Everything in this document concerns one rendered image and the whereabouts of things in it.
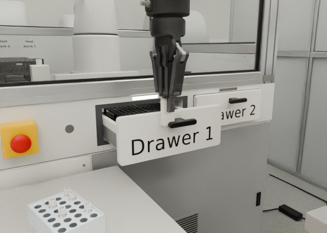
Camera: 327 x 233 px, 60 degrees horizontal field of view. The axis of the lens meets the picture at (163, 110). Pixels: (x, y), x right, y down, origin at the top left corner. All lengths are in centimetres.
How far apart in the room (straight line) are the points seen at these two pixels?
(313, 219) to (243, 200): 59
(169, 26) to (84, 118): 33
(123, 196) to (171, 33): 36
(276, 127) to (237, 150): 171
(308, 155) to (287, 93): 54
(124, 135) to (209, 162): 46
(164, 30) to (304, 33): 204
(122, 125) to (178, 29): 23
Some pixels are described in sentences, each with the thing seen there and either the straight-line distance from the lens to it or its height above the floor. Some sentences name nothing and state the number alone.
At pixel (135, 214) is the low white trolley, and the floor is 76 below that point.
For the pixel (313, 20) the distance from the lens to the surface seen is 251.
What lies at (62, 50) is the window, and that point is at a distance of 74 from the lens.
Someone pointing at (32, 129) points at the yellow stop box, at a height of 90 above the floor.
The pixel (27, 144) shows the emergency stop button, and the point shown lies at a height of 87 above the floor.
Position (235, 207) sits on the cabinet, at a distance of 119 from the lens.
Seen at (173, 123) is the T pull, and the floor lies 91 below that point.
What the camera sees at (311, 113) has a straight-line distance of 252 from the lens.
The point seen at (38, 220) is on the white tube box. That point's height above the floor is 79.
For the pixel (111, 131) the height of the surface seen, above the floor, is 87.
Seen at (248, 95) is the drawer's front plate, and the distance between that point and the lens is 104.
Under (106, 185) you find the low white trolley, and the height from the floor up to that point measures 76.
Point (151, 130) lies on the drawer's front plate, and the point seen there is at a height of 89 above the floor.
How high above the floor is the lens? 108
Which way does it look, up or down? 13 degrees down
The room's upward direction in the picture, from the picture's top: straight up
